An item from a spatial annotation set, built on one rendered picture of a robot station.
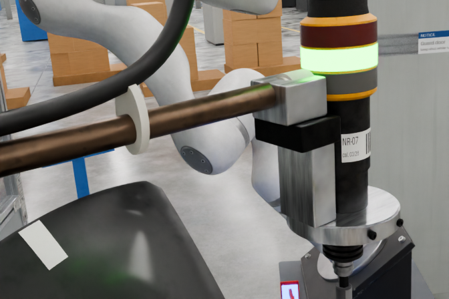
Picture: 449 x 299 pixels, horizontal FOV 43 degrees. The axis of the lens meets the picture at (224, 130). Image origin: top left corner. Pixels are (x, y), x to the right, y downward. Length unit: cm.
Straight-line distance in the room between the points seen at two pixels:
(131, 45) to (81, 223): 65
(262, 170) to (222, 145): 11
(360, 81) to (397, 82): 194
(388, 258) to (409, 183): 133
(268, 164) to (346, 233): 75
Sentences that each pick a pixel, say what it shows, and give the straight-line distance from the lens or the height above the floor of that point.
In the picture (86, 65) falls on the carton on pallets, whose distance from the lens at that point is 961.
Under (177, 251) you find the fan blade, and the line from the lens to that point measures 43.
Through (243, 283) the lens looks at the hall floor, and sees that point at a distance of 311.
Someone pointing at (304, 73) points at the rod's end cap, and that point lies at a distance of 32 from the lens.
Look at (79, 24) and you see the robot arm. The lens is 103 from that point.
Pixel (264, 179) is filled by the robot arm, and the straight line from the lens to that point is 107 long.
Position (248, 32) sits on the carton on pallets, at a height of 68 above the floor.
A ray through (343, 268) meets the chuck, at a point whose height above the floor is 141.
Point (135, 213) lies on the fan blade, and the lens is 44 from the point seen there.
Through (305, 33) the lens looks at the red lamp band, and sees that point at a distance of 33.
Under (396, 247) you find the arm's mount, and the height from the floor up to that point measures 109.
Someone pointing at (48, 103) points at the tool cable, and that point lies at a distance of 24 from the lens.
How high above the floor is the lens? 160
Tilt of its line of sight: 16 degrees down
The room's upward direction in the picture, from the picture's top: 4 degrees counter-clockwise
